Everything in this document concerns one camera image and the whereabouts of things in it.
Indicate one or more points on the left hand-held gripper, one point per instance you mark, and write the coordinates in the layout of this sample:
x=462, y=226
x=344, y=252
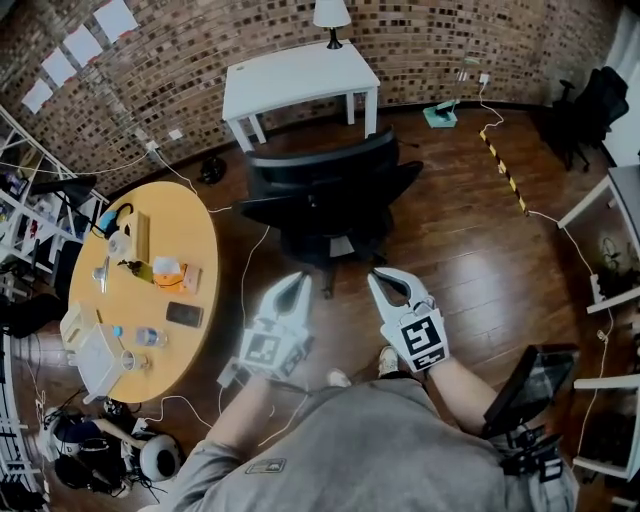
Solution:
x=270, y=352

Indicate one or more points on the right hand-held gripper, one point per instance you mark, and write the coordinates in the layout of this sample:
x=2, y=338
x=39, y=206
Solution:
x=420, y=342

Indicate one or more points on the black office chair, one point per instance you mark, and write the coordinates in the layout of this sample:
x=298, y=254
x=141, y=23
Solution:
x=325, y=200

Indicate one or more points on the person's left forearm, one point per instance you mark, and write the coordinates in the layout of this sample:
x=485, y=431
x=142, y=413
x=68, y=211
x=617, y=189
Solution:
x=240, y=415

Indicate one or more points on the person's right forearm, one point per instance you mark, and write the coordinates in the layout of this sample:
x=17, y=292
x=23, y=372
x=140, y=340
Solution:
x=457, y=395

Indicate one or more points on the dark side chair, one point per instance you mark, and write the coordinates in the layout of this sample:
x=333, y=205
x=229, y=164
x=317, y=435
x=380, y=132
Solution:
x=37, y=315

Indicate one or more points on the person's right shoe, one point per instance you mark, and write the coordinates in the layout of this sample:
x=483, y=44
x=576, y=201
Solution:
x=388, y=360

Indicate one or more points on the person's shoe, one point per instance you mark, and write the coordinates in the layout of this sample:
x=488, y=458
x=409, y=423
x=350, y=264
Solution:
x=339, y=378
x=388, y=360

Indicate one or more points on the person's left shoe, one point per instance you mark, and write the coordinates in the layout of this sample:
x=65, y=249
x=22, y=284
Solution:
x=339, y=378

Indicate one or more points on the pink card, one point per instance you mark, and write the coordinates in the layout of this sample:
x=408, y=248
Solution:
x=192, y=279

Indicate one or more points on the black smartphone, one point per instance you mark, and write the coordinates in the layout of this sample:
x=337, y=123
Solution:
x=185, y=314

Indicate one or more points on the orange box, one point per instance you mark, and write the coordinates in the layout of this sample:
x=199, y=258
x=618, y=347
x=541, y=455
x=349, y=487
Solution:
x=167, y=274

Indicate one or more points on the round wooden table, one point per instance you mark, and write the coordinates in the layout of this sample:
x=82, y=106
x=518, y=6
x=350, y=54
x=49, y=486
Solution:
x=190, y=225

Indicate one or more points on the clear water bottle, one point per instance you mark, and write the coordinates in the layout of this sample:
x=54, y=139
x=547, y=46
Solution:
x=151, y=336

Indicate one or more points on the person's grey t-shirt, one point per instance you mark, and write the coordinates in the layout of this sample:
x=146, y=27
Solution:
x=350, y=450

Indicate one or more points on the black flat panel device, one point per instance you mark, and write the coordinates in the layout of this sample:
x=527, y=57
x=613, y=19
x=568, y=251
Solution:
x=530, y=390

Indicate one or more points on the dark glass bottle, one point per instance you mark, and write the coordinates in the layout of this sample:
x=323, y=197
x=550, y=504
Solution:
x=135, y=267

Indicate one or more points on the yellow black striped floor strip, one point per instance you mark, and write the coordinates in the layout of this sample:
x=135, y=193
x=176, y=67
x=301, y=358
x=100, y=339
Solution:
x=505, y=172

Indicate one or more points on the drinking glass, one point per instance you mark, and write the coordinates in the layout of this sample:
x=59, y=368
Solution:
x=134, y=360

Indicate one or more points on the wooden box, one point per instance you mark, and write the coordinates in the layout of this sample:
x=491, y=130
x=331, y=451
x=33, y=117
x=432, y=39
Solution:
x=139, y=237

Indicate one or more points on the clear jar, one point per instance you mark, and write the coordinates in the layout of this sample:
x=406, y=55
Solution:
x=119, y=244

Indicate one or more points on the teal dustpan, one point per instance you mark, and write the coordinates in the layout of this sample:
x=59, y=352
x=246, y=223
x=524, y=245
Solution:
x=441, y=116

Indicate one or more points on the metal funnel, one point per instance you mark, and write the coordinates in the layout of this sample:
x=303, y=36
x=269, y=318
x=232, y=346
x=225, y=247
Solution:
x=101, y=274

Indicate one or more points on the white round speaker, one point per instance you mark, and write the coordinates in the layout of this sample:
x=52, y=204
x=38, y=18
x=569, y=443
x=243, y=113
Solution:
x=159, y=457

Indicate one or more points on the large white box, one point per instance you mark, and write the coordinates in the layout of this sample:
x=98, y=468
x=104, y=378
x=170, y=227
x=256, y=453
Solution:
x=97, y=362

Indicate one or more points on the blue cup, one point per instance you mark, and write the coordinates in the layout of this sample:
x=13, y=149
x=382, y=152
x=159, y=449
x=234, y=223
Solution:
x=108, y=221

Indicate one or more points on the beige box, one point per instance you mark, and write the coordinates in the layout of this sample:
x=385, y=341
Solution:
x=77, y=324

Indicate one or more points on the white side desk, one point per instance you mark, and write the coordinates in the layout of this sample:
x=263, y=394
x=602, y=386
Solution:
x=607, y=384
x=625, y=190

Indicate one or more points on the white shelf unit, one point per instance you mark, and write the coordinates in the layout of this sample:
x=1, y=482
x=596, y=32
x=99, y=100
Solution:
x=30, y=190

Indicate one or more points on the white shade table lamp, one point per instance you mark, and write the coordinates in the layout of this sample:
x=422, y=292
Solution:
x=331, y=12

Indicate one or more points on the white slatted rack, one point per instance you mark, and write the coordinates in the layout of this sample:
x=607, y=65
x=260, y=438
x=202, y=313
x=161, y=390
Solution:
x=12, y=425

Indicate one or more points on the white wall socket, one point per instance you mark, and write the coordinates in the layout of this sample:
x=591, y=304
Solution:
x=484, y=78
x=152, y=146
x=175, y=134

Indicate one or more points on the white wall paper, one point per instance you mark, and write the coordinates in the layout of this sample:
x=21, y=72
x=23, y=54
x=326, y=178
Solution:
x=58, y=66
x=116, y=20
x=83, y=45
x=37, y=96

